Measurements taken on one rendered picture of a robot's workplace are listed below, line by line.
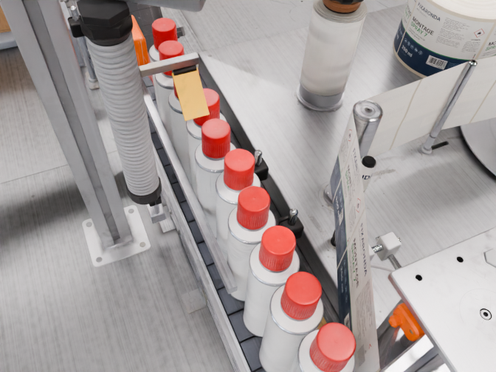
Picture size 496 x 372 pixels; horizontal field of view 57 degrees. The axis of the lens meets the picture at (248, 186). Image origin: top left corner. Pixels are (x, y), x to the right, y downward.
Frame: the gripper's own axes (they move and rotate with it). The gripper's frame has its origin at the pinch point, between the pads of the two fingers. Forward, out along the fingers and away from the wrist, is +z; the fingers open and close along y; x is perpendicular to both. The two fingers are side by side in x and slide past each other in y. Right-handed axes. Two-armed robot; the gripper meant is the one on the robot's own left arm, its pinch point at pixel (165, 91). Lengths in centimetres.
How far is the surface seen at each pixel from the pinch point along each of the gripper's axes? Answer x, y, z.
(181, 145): -14.6, -2.3, 6.8
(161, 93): -13.1, -2.9, -0.7
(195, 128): -22.4, -1.4, 3.9
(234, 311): -25.5, -3.5, 27.8
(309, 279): -43.9, 0.4, 16.4
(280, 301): -41.9, -2.1, 18.6
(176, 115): -17.8, -2.5, 2.3
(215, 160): -27.1, -1.1, 7.4
